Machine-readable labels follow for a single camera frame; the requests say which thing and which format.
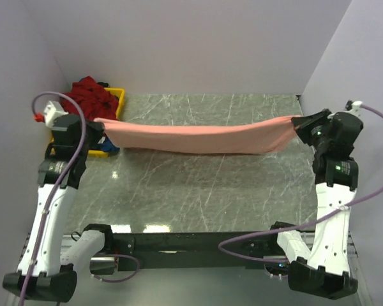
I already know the black base beam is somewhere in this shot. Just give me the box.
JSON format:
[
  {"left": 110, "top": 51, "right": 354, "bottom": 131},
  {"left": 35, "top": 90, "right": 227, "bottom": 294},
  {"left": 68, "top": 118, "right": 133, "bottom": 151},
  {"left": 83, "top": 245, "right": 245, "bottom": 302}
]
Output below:
[{"left": 96, "top": 231, "right": 284, "bottom": 269}]

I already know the yellow plastic bin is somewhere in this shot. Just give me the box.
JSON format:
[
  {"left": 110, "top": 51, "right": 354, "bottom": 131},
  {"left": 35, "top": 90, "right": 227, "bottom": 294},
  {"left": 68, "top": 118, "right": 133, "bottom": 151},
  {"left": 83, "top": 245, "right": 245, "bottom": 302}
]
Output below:
[{"left": 49, "top": 87, "right": 126, "bottom": 159}]

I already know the blue t shirt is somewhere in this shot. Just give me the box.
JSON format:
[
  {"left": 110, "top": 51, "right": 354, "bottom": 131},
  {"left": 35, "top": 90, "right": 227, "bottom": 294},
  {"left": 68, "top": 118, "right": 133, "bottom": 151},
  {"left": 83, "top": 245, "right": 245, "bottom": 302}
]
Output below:
[{"left": 98, "top": 136, "right": 120, "bottom": 154}]

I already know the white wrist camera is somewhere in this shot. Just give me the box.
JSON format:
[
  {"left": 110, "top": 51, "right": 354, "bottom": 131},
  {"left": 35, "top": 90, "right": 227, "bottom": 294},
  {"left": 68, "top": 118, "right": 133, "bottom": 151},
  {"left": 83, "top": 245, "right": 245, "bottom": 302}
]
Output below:
[
  {"left": 345, "top": 100, "right": 363, "bottom": 117},
  {"left": 34, "top": 101, "right": 68, "bottom": 128}
]

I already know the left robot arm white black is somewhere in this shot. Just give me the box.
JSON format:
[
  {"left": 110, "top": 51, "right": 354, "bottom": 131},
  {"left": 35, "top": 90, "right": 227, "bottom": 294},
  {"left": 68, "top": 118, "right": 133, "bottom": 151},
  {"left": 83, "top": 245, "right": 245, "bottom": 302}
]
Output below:
[{"left": 3, "top": 114, "right": 115, "bottom": 303}]

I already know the pink t shirt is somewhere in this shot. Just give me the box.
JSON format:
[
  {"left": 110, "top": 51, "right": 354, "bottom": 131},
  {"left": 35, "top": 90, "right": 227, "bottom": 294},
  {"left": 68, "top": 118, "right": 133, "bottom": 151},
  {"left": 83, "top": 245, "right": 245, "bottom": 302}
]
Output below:
[{"left": 94, "top": 116, "right": 297, "bottom": 154}]

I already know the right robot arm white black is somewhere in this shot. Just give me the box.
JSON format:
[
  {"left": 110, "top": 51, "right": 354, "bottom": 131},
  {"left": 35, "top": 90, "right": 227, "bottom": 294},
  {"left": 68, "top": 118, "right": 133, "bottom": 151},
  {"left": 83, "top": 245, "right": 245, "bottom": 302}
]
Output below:
[{"left": 267, "top": 110, "right": 363, "bottom": 300}]

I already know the red t shirt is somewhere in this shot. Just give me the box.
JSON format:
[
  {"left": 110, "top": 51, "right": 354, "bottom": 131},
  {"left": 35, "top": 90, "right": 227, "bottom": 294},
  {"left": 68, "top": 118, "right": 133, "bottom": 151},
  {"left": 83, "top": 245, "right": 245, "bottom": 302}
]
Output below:
[{"left": 65, "top": 76, "right": 119, "bottom": 120}]

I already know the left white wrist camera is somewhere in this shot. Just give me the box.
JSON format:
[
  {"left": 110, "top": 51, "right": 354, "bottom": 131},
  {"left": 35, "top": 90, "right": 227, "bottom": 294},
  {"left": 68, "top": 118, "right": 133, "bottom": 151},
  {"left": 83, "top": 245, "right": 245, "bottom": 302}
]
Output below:
[{"left": 34, "top": 101, "right": 68, "bottom": 128}]

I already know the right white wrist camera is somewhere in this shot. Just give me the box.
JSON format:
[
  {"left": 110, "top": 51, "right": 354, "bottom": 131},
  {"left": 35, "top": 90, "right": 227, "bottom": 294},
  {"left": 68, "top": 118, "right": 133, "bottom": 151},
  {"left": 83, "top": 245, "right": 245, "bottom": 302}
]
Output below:
[{"left": 345, "top": 100, "right": 363, "bottom": 117}]

